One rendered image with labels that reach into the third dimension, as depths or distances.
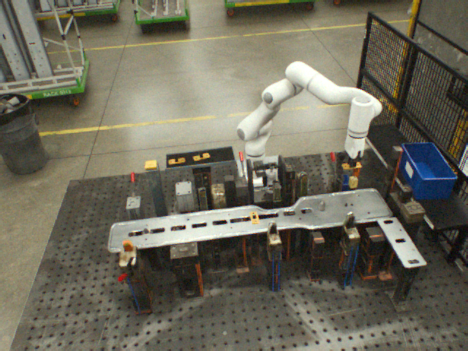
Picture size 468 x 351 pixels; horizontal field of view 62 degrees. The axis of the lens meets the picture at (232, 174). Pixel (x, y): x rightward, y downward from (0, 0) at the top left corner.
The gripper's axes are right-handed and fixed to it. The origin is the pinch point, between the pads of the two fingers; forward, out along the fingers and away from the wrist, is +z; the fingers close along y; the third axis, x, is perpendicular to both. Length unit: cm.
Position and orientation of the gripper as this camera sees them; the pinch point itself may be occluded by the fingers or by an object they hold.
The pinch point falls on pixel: (352, 161)
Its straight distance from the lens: 185.1
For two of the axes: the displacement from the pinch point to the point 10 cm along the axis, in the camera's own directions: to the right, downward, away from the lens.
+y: 1.3, 6.1, -7.8
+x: 9.9, -1.2, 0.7
